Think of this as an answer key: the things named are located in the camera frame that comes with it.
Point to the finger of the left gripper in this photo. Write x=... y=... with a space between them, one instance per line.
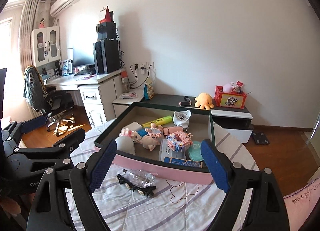
x=33 y=124
x=73 y=139

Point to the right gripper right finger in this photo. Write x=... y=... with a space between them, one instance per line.
x=266 y=211

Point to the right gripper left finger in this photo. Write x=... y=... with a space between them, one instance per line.
x=50 y=210

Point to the blue and white small box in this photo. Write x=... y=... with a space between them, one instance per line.
x=183 y=162

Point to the pink block toy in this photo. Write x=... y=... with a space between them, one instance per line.
x=179 y=141

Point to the pink bed cover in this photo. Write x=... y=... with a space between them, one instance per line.
x=300 y=204

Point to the dark jacket on chair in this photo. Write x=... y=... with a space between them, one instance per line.
x=34 y=89

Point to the black office chair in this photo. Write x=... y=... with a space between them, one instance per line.
x=59 y=103

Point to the white round lamp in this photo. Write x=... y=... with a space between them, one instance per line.
x=125 y=144

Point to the white computer desk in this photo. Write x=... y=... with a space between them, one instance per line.
x=97 y=93

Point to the black keyboard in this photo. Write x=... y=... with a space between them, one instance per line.
x=89 y=71

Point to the black floor scale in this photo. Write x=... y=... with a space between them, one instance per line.
x=260 y=138

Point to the orange cap bottle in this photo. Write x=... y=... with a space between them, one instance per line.
x=125 y=81

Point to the pink pig plush toy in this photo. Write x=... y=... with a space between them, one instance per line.
x=152 y=137

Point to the white glass-door cabinet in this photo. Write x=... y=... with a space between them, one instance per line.
x=45 y=45

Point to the striped white tablecloth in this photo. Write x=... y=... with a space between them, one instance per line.
x=174 y=205

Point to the black computer monitor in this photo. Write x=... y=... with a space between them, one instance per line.
x=83 y=57

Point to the pink and green tray box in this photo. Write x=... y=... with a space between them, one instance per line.
x=130 y=122

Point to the blue snack bag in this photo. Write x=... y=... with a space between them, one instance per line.
x=148 y=89

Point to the black computer tower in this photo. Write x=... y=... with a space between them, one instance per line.
x=106 y=56

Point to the teal round case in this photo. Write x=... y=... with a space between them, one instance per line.
x=194 y=151

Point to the yellow highlighter marker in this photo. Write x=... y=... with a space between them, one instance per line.
x=159 y=121

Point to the white paw-print cup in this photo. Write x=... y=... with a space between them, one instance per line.
x=181 y=118

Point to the red storage crate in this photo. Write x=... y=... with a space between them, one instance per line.
x=230 y=100

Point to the black speaker box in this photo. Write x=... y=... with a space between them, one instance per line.
x=106 y=30

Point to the yellow plush octopus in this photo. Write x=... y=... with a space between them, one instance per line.
x=204 y=101

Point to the pink plush in crate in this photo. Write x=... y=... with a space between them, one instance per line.
x=228 y=88

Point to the red calendar stand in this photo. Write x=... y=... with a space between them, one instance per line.
x=108 y=15

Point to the white air conditioner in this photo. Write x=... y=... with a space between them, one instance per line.
x=60 y=5

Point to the white wall socket strip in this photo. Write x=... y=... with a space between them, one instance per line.
x=143 y=67

